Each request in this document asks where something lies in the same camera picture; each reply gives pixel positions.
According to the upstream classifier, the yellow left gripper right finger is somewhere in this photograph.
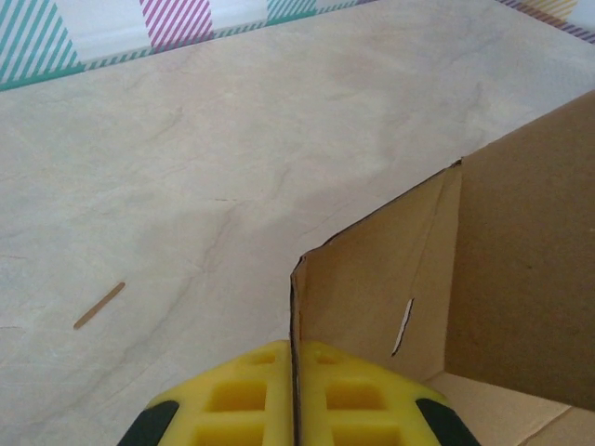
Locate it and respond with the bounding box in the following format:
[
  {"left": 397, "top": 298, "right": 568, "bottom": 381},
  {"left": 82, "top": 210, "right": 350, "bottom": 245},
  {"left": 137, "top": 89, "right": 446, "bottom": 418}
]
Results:
[{"left": 298, "top": 341, "right": 483, "bottom": 446}]

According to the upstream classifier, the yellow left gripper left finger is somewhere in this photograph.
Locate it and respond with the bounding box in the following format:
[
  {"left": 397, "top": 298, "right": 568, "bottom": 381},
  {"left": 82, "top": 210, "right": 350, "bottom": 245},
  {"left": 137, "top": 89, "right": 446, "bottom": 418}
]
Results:
[{"left": 118, "top": 339, "right": 295, "bottom": 446}]

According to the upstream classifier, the brown cardboard box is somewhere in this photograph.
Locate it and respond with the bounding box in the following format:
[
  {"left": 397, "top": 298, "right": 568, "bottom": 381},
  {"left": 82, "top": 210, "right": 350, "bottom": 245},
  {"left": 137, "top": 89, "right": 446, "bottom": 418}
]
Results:
[{"left": 288, "top": 90, "right": 595, "bottom": 446}]

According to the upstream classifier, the thin wooden stick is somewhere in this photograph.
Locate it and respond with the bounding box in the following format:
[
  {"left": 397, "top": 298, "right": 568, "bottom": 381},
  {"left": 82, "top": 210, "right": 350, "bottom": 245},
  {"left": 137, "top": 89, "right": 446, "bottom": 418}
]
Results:
[{"left": 73, "top": 281, "right": 126, "bottom": 332}]

